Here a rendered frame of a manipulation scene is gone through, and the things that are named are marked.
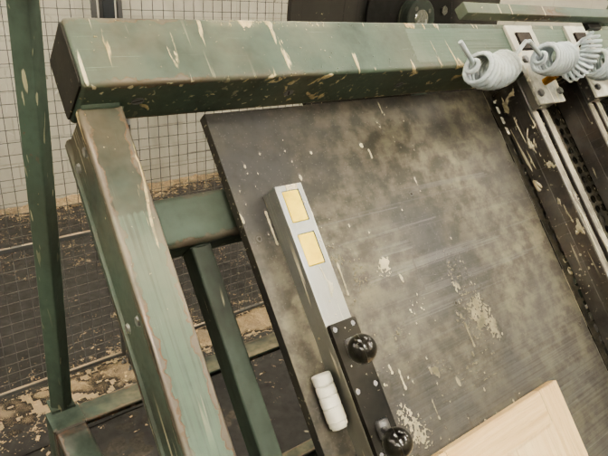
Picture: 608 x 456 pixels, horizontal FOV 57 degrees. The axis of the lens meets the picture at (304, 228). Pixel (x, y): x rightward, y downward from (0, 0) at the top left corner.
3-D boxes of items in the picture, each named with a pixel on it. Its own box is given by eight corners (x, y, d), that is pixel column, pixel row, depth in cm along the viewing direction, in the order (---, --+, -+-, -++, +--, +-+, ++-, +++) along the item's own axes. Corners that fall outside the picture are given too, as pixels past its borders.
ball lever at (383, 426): (374, 445, 79) (392, 468, 66) (364, 419, 80) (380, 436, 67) (398, 435, 80) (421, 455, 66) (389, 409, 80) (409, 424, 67)
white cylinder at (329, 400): (307, 378, 81) (326, 432, 80) (317, 375, 78) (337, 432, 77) (322, 371, 82) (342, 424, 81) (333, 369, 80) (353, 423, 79)
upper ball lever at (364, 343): (344, 363, 81) (355, 369, 68) (334, 338, 82) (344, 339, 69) (368, 354, 81) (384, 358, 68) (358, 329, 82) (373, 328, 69)
